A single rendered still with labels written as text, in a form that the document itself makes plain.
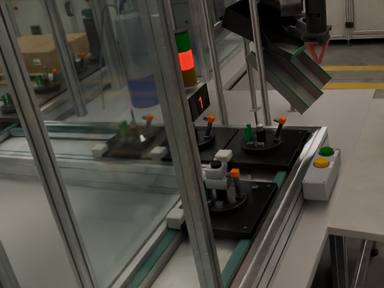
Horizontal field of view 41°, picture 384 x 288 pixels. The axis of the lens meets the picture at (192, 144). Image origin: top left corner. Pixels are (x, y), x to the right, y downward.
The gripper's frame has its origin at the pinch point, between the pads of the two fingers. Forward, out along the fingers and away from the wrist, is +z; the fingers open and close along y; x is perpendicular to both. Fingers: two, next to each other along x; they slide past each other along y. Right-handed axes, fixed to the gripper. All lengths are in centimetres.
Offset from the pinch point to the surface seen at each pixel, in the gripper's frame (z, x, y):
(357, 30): 107, -56, -405
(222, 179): 18.3, -17.0, 41.2
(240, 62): 39, -70, -111
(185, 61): -9.5, -29.9, 26.6
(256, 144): 24.8, -19.2, 8.6
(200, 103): 3.7, -28.4, 24.7
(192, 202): -9, 2, 90
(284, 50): 1.5, -14.6, -15.0
